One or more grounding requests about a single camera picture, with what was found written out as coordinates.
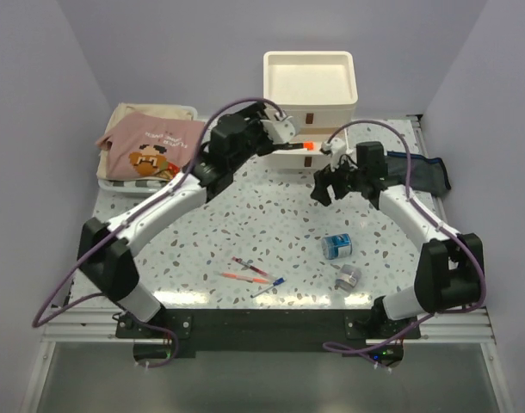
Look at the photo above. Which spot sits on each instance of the cream drawer organizer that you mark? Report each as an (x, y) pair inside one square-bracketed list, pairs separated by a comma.
[(318, 89)]

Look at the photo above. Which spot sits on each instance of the blue cap ballpoint pen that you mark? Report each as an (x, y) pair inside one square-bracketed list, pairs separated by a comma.
[(276, 283)]

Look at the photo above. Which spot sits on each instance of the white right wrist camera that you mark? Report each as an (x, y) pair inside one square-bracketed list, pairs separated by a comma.
[(335, 149)]

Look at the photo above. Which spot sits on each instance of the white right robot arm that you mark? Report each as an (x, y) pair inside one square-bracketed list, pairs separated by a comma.
[(450, 269)]

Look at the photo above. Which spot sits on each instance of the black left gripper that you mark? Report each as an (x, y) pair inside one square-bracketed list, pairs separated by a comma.
[(255, 114)]

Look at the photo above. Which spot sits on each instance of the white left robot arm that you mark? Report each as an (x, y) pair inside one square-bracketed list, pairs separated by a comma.
[(199, 159)]

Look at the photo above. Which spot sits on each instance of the clear tape roll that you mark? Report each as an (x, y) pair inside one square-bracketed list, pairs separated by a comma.
[(348, 277)]

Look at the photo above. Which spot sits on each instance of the grey pencil pouch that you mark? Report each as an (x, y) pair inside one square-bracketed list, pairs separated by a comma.
[(427, 174)]

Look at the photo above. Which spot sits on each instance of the dark red pen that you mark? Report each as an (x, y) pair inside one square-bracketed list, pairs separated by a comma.
[(251, 267)]

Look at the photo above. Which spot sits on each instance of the orange pen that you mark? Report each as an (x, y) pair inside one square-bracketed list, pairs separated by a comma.
[(250, 279)]

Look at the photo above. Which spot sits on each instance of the blue label can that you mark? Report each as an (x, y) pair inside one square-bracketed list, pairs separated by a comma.
[(336, 246)]

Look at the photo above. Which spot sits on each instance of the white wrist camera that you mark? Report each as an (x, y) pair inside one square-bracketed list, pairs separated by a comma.
[(335, 149), (281, 130)]

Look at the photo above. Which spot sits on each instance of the white laundry tray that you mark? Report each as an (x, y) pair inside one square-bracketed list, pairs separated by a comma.
[(129, 186)]

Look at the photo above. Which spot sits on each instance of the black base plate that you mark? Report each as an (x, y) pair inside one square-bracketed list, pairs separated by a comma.
[(205, 330)]

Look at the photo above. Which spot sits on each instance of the orange black highlighter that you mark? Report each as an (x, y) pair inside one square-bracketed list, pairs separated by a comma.
[(309, 146)]

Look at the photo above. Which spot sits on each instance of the pink printed t-shirt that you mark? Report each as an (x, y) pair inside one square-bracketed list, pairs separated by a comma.
[(152, 146)]

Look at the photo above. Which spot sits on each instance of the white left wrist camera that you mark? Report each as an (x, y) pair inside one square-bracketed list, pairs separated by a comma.
[(281, 130)]

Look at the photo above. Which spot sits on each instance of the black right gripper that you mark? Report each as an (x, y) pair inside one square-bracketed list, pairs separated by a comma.
[(322, 180)]

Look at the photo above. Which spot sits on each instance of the aluminium frame rail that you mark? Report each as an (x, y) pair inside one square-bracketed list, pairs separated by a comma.
[(84, 324)]

